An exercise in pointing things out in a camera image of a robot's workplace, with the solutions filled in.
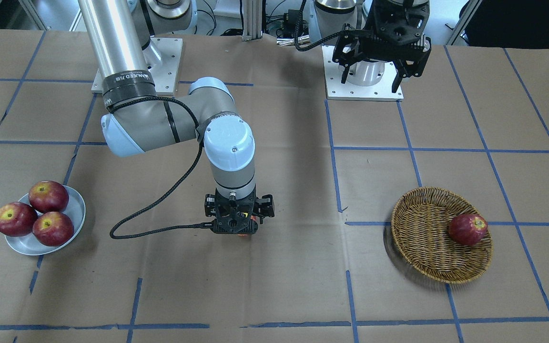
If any black power adapter box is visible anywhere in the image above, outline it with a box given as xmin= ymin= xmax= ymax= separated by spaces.
xmin=284 ymin=9 xmax=302 ymax=30

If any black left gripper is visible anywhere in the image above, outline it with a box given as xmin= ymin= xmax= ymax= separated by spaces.
xmin=333 ymin=0 xmax=431 ymax=93

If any red apple with yellow top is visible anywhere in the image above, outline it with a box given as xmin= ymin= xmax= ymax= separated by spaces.
xmin=28 ymin=181 xmax=69 ymax=213

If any red apple on plate front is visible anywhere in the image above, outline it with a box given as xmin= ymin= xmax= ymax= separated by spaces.
xmin=32 ymin=212 xmax=74 ymax=247

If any red apple on plate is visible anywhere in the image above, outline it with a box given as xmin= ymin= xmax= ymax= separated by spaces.
xmin=0 ymin=202 xmax=39 ymax=237
xmin=32 ymin=212 xmax=74 ymax=247

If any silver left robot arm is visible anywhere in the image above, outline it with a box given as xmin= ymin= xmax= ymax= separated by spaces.
xmin=308 ymin=0 xmax=431 ymax=101

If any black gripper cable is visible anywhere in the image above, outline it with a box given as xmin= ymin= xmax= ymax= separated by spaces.
xmin=294 ymin=0 xmax=346 ymax=52
xmin=109 ymin=96 xmax=215 ymax=240

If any aluminium frame post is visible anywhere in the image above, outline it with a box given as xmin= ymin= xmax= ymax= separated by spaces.
xmin=239 ymin=0 xmax=266 ymax=41

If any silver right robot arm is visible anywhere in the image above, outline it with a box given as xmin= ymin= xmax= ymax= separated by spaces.
xmin=79 ymin=0 xmax=274 ymax=235

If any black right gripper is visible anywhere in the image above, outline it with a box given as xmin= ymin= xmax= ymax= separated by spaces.
xmin=204 ymin=190 xmax=275 ymax=234

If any round wicker basket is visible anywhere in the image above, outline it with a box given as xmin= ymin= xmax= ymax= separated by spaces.
xmin=390 ymin=187 xmax=494 ymax=284

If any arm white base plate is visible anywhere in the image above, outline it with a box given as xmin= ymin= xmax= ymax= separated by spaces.
xmin=322 ymin=45 xmax=404 ymax=101
xmin=91 ymin=37 xmax=183 ymax=95

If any red apple in basket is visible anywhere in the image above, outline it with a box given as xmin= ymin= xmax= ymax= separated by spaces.
xmin=448 ymin=213 xmax=488 ymax=247

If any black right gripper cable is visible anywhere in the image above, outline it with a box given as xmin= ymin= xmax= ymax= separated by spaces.
xmin=109 ymin=96 xmax=215 ymax=240

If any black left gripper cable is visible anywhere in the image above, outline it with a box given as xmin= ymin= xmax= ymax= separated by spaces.
xmin=294 ymin=0 xmax=346 ymax=52

